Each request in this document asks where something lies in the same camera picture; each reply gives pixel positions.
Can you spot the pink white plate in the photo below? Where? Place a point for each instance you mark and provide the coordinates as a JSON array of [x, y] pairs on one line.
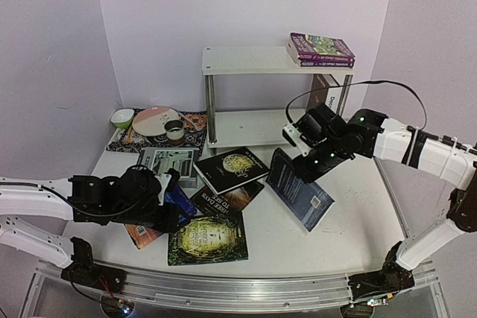
[[151, 121]]

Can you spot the green bowl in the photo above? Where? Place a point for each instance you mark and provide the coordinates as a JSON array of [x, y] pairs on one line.
[[122, 118]]

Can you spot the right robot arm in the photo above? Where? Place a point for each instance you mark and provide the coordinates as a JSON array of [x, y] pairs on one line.
[[325, 140]]

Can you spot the small brown white cup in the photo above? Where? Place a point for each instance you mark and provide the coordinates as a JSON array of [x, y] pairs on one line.
[[175, 132]]

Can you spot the dark blue barcode book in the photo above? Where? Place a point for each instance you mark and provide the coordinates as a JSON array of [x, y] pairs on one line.
[[307, 202]]

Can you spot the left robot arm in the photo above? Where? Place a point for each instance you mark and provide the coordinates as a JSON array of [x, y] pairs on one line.
[[137, 197]]

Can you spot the blue orange paperback book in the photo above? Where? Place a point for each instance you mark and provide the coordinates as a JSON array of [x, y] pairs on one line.
[[142, 236]]

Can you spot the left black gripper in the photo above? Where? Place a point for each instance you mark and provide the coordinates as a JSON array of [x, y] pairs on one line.
[[170, 224]]

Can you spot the dark Days book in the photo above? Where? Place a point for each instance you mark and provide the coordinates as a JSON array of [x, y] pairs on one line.
[[228, 204]]

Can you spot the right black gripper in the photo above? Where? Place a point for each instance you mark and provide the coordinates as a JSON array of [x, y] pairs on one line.
[[305, 166]]

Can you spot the aluminium front rail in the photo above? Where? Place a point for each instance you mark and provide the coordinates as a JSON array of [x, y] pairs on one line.
[[212, 293]]

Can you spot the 117-Storey Treehouse book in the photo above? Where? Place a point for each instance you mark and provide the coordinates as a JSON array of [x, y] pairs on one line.
[[321, 49]]

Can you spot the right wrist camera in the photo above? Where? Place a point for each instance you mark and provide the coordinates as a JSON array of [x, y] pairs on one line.
[[293, 136]]

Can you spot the green Alice book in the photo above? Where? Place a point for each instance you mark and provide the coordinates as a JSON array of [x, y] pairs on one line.
[[208, 240]]

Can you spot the white two-tier shelf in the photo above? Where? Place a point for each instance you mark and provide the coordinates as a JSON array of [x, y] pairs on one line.
[[259, 127]]

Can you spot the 52-Storey Treehouse book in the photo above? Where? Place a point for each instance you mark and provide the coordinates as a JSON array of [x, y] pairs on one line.
[[314, 63]]

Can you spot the Decorate Furniture large book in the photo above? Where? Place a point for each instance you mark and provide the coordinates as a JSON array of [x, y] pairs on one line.
[[327, 90]]

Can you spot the grey ianra book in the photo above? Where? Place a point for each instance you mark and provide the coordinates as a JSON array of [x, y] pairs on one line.
[[182, 159]]

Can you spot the patterned placemat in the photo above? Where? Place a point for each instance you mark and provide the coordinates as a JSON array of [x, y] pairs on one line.
[[129, 141]]

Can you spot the black gold-circle book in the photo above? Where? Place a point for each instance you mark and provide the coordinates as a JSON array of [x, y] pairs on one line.
[[231, 170]]

